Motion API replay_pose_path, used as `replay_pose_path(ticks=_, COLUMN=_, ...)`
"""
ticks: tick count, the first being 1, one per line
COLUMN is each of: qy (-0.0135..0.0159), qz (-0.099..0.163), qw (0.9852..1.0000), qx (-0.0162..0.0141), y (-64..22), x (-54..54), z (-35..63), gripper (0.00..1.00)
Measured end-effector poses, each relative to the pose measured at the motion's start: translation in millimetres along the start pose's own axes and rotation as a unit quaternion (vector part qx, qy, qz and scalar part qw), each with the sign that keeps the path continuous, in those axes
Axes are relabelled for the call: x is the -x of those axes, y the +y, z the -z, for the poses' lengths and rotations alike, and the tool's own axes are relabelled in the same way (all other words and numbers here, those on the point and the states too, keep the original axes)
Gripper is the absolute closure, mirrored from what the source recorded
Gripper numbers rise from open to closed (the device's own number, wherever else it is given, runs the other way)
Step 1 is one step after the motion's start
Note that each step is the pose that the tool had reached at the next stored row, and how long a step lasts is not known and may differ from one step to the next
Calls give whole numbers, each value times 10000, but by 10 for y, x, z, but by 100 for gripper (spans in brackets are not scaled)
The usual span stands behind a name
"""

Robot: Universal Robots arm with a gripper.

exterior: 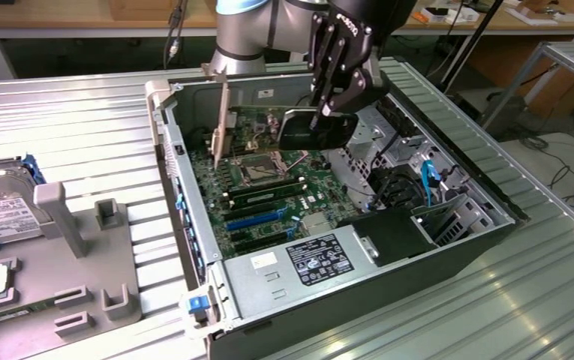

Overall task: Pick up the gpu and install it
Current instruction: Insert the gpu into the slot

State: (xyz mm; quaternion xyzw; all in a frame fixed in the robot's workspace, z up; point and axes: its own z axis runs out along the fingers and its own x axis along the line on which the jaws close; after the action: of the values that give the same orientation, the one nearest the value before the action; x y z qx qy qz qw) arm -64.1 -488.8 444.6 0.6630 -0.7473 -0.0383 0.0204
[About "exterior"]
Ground black plastic shroud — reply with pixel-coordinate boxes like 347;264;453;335
350;207;439;268

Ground black tripod pole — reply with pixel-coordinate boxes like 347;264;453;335
439;0;506;89

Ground black expansion slot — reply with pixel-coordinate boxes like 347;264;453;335
223;204;287;223
235;238;295;255
230;229;291;245

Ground grey parts rack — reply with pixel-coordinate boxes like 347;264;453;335
0;181;143;360

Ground blue wire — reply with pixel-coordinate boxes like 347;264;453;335
418;159;442;208

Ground black camera cable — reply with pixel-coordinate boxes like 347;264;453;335
167;0;187;58

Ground black internal cable bundle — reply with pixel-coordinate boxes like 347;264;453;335
370;166;427;210

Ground silver chipset heat sink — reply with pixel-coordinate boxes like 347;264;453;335
301;215;333;232

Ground green RAM stick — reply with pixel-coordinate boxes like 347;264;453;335
0;299;57;326

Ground wooden desk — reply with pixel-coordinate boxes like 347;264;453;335
0;0;574;78

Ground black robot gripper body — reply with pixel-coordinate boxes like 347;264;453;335
325;0;417;71

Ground grey metal disk bay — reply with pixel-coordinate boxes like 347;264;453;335
409;187;516;247

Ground white papers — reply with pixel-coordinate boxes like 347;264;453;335
504;6;561;26

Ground perforated metal drive cage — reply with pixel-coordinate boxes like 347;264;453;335
326;101;407;188

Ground green motherboard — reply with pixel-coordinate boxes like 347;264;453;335
186;125;367;262

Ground blue case latch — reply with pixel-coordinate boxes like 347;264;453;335
185;295;211;314

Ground black RAM stick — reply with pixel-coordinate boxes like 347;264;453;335
229;178;307;208

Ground green graphics card black shroud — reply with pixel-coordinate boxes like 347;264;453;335
199;62;362;170

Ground CPU socket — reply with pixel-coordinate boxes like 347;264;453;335
234;153;287;188

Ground open black PC case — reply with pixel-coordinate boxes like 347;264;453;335
143;55;532;360

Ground orange small box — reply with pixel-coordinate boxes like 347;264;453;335
413;7;449;23

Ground grey power supply unit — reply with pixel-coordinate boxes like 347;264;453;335
219;223;383;324

